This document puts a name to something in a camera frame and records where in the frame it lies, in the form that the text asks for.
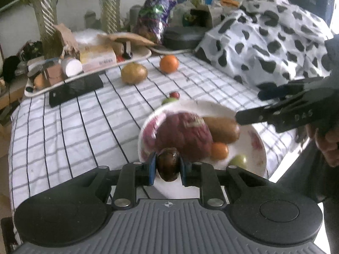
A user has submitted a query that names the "orange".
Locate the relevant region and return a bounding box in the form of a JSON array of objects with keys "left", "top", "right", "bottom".
[{"left": 159, "top": 55, "right": 180, "bottom": 74}]

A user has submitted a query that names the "yellow box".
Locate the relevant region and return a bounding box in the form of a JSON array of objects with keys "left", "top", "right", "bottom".
[{"left": 79, "top": 45, "right": 117, "bottom": 65}]

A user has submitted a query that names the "large green tomato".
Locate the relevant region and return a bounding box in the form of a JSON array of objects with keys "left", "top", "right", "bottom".
[{"left": 228, "top": 154, "right": 249, "bottom": 170}]

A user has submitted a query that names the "dark brown tomato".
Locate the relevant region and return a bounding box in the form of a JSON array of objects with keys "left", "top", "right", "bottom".
[{"left": 157, "top": 147, "right": 182, "bottom": 182}]

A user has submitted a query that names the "white round lid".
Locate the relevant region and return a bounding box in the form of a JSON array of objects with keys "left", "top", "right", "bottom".
[{"left": 61, "top": 57, "right": 82, "bottom": 78}]

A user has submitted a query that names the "ribbed glass vase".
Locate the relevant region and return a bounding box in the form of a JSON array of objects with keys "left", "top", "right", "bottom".
[
  {"left": 32, "top": 0, "right": 60, "bottom": 59},
  {"left": 95, "top": 0, "right": 122, "bottom": 33}
]

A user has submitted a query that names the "person's right hand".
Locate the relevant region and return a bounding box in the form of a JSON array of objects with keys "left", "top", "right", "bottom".
[{"left": 306, "top": 123, "right": 339, "bottom": 168}]

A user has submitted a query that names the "dark brown potato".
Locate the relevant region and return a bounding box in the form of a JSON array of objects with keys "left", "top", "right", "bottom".
[{"left": 203, "top": 116, "right": 241, "bottom": 144}]

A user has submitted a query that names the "white floral plate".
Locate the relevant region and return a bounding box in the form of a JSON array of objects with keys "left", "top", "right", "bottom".
[{"left": 138, "top": 100, "right": 267, "bottom": 196}]

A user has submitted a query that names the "black flat box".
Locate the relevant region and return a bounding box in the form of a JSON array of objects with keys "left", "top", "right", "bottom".
[{"left": 49, "top": 73, "right": 104, "bottom": 108}]

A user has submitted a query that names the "yellow-brown potato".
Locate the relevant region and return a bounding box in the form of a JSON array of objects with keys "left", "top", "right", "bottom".
[{"left": 121, "top": 63, "right": 148, "bottom": 85}]

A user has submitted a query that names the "dark cloth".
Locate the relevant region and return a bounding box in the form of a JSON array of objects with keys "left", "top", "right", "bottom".
[{"left": 3, "top": 55, "right": 20, "bottom": 82}]

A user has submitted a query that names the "cow-print blanket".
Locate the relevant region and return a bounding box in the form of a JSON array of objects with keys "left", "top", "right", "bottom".
[{"left": 195, "top": 0, "right": 334, "bottom": 90}]

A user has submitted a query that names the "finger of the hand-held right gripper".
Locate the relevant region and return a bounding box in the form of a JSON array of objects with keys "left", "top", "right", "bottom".
[
  {"left": 235, "top": 103, "right": 292, "bottom": 125},
  {"left": 258, "top": 77, "right": 326, "bottom": 101}
]

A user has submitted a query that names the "flat brown paper bag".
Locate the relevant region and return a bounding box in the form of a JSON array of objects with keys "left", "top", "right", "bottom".
[{"left": 98, "top": 32, "right": 155, "bottom": 47}]

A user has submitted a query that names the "white plastic bag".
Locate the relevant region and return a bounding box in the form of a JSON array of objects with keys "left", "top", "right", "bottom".
[{"left": 73, "top": 29, "right": 106, "bottom": 45}]

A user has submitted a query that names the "orange cherry tomato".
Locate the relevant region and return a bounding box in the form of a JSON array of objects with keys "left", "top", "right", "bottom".
[{"left": 210, "top": 142, "right": 229, "bottom": 161}]

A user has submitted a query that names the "crumpled brown paper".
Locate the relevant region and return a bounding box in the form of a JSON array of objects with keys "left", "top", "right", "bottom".
[{"left": 54, "top": 23, "right": 80, "bottom": 59}]

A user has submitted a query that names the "red cabbage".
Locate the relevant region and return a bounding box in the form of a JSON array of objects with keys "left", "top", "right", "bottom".
[{"left": 155, "top": 112, "right": 213, "bottom": 162}]

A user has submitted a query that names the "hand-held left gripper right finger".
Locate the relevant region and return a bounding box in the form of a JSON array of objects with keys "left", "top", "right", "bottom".
[{"left": 180, "top": 161, "right": 268, "bottom": 209}]

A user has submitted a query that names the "checkered bedsheet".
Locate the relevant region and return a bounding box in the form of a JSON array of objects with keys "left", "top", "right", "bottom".
[{"left": 8, "top": 51, "right": 310, "bottom": 212}]

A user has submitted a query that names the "purple snack bag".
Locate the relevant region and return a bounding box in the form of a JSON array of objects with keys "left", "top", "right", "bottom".
[{"left": 132, "top": 0, "right": 177, "bottom": 44}]

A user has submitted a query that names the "black zip case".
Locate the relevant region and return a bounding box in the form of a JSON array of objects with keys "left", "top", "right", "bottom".
[{"left": 162, "top": 26, "right": 210, "bottom": 51}]

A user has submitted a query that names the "long white tray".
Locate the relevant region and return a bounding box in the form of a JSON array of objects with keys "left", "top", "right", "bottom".
[{"left": 24, "top": 46, "right": 152, "bottom": 97}]

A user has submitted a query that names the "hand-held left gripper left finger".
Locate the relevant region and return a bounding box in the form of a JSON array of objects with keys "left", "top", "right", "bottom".
[{"left": 79, "top": 152, "right": 159, "bottom": 209}]

